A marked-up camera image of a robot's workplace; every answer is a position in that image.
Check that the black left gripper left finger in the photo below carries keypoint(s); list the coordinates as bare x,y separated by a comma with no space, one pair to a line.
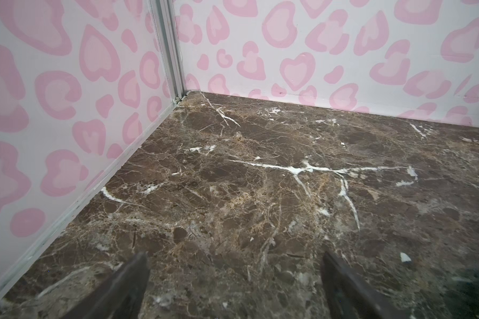
119,296

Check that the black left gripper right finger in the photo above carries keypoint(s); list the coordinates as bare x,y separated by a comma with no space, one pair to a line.
348,295

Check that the aluminium corner frame post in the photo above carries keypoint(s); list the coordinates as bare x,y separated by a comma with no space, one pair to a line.
163,17

